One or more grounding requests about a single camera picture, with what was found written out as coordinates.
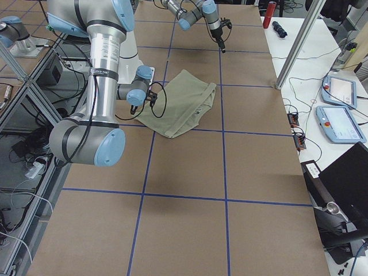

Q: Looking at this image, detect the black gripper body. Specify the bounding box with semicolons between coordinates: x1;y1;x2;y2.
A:
210;27;223;43
130;104;144;113

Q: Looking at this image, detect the olive green long-sleeve shirt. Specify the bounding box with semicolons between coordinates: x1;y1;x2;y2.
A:
137;70;216;139

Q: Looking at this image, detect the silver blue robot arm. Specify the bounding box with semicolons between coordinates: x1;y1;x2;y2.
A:
46;1;232;53
47;1;152;167

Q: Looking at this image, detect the red cylindrical bottle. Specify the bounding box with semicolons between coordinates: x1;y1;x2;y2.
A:
263;1;277;29

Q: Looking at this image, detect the dark blue folded cloth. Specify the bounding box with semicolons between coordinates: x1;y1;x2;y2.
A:
272;21;288;39

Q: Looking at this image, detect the white power adapter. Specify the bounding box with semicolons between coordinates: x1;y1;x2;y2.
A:
25;161;45;179

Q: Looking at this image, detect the orange black connector board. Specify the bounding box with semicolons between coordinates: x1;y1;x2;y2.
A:
287;112;306;152

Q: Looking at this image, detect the upper teach pendant tablet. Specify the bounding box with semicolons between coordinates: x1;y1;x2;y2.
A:
321;75;357;109

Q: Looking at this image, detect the teach pendant tablet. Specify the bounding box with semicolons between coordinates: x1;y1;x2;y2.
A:
316;106;367;144
321;75;357;109

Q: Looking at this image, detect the lower teach pendant tablet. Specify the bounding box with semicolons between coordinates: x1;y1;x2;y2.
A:
316;106;367;144

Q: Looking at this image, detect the white labelled black box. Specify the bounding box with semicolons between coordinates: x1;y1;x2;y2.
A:
305;163;320;178

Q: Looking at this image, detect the black laptop computer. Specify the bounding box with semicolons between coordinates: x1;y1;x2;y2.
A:
319;142;367;229

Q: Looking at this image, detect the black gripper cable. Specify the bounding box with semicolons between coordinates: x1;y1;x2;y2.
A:
114;82;167;121

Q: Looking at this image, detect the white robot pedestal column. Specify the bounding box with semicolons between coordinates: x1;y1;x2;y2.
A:
118;31;143;84

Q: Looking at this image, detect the aluminium frame post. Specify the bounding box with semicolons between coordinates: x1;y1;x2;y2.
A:
275;0;326;90

